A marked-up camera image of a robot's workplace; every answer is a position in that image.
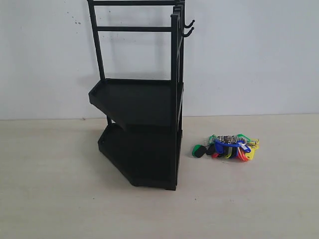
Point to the black two-tier metal rack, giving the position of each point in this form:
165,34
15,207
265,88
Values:
143,135

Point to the bunch of colourful key tags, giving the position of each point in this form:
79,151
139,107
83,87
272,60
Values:
236,146

